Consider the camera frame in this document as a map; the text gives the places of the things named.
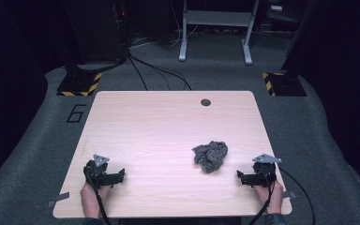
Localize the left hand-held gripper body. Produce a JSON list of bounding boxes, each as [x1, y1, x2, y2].
[[82, 154, 111, 190]]

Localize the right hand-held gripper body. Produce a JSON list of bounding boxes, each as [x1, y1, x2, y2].
[[251, 153, 283, 188]]

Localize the grey towel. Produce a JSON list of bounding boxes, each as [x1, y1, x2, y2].
[[191, 140, 229, 174]]

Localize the person's right hand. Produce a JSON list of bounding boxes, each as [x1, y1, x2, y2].
[[254, 179, 285, 216]]

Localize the person's left hand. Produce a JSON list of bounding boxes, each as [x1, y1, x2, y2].
[[79, 182, 113, 219]]

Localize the grey tape strip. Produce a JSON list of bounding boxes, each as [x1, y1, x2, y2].
[[282, 190, 297, 201], [46, 191, 70, 209]]

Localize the black stand with striped base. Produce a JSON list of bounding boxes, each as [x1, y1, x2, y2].
[[262, 0, 317, 98], [55, 0, 104, 98]]

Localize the black cabinet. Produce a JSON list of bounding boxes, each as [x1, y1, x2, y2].
[[63, 0, 129, 65]]

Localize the left hand-held gripper cable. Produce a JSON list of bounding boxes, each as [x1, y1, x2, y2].
[[84, 168, 113, 225]]

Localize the hand-held gripper cable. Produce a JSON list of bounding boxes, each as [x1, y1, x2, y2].
[[84, 168, 113, 225], [247, 167, 278, 225]]

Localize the right hand-held gripper cable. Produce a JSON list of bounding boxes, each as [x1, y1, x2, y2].
[[247, 167, 278, 225]]

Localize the black cable beside table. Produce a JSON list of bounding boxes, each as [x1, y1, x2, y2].
[[277, 167, 317, 225]]

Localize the black floor cables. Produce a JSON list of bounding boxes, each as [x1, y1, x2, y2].
[[126, 52, 193, 92]]

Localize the white floor cables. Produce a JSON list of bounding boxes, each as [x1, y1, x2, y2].
[[129, 18, 201, 51]]

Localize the white desk frame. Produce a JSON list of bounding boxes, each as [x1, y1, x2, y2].
[[178, 0, 261, 67]]

